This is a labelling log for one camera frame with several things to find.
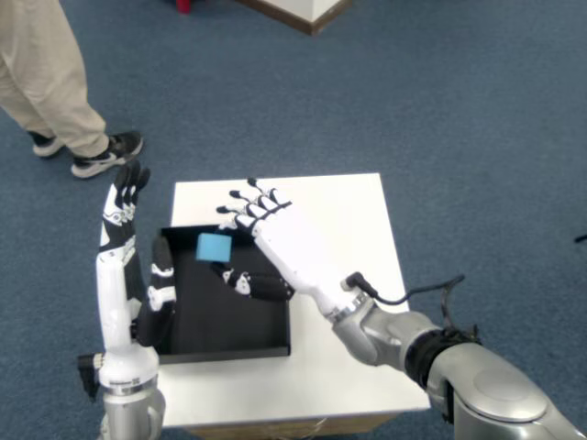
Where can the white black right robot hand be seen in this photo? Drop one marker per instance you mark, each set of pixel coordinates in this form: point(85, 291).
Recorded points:
point(298, 247)

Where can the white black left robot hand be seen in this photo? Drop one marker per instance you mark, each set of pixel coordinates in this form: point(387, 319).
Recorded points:
point(112, 298)

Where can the blue foam cube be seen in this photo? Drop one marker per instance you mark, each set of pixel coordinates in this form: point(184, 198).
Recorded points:
point(213, 247)

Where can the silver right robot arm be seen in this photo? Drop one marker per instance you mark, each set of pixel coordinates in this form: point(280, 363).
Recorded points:
point(481, 380)

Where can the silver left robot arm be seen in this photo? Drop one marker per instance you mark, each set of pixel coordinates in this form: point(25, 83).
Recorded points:
point(130, 417)

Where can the black shallow open box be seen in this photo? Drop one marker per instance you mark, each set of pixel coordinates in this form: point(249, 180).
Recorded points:
point(238, 325)

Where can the black white sneaker with swoosh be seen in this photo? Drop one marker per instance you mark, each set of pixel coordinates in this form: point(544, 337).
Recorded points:
point(103, 160)

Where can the wooden table base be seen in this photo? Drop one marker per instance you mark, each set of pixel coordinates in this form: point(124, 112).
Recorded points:
point(238, 430)

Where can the white plinth with brown base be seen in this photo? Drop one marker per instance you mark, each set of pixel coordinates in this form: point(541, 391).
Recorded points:
point(316, 11)

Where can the beige trousers of person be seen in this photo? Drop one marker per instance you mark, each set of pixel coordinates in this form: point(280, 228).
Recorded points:
point(41, 69)

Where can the red plastic object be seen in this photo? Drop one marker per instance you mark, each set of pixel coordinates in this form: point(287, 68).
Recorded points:
point(184, 4)

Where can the black object at floor edge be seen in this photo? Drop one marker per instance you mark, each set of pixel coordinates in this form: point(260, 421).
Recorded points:
point(582, 238)

